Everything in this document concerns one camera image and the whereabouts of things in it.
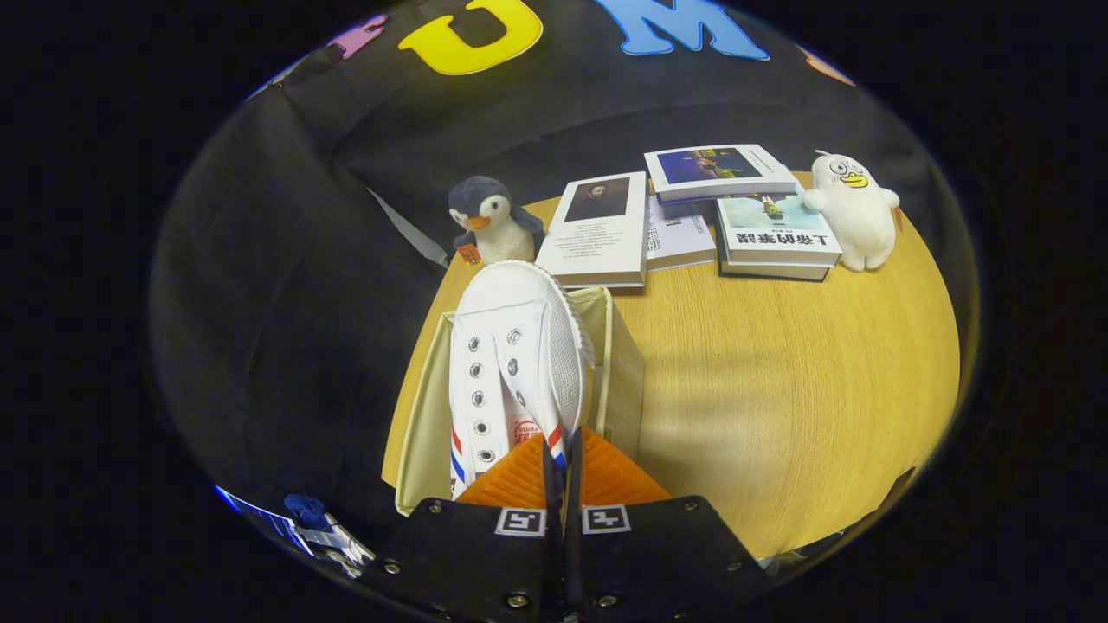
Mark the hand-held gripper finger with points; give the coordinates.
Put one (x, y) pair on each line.
(573, 493)
(552, 489)

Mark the beige fabric storage box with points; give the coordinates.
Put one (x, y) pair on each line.
(424, 433)

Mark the white canvas shoe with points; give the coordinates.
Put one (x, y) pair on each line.
(519, 346)

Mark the blue and white object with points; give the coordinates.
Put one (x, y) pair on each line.
(312, 528)

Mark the white portrait cover book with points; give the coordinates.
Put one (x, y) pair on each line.
(597, 234)

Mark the grey penguin plush toy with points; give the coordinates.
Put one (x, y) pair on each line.
(493, 227)

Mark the thin white paper booklet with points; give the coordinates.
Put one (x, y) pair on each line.
(679, 238)

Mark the pale sky cover book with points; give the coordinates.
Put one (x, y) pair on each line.
(775, 238)

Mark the blue photo cover book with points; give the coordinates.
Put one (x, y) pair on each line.
(714, 169)

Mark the white duck plush toy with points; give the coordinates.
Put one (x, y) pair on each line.
(857, 216)

